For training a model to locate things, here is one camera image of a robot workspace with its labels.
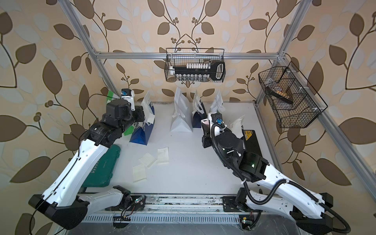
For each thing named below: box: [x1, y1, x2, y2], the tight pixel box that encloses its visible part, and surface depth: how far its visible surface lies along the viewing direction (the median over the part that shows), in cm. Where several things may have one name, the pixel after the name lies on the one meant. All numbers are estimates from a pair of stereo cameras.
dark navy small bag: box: [192, 99, 208, 128], surface depth 103 cm
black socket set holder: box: [172, 61, 226, 81], surface depth 85 cm
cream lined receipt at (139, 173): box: [132, 164, 147, 183], surface depth 87 cm
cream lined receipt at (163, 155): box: [157, 146, 170, 165], surface depth 93 cm
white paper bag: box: [169, 86, 194, 133], surface depth 103 cm
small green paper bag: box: [209, 90, 226, 114], surface depth 96 cm
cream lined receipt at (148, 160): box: [138, 152, 158, 169], surface depth 92 cm
